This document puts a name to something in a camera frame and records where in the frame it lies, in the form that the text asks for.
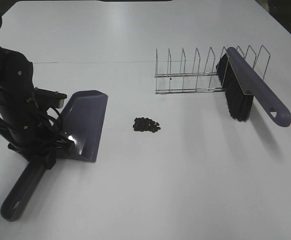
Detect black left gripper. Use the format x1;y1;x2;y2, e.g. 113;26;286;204
0;84;61;170

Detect purple plastic dustpan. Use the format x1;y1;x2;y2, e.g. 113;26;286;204
0;90;108;222

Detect pile of coffee beans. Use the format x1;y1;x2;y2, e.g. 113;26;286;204
132;117;161;133

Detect purple hand brush black bristles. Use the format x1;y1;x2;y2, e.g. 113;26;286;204
216;47;291;128

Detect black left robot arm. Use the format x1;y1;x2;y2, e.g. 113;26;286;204
0;46;65;169

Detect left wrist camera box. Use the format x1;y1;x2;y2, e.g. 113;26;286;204
34;88;68;111

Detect chrome wire dish rack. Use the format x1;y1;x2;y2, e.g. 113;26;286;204
154;44;272;95

